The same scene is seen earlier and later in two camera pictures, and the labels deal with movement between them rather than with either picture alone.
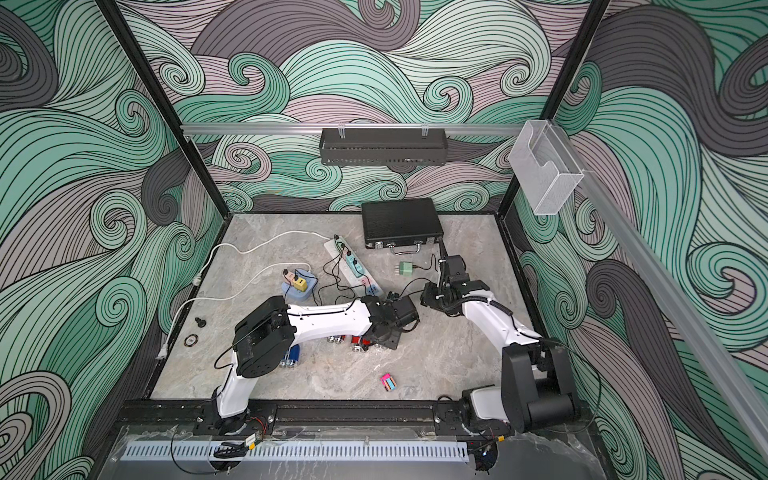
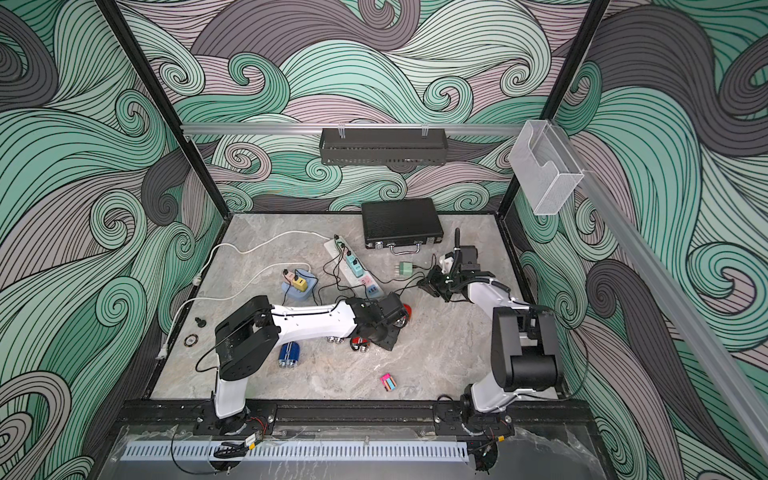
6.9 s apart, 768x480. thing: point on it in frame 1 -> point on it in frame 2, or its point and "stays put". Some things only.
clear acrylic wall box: (546, 168) stays put
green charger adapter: (405, 268) stays put
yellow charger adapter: (300, 284) stays put
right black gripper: (427, 297) -> (430, 283)
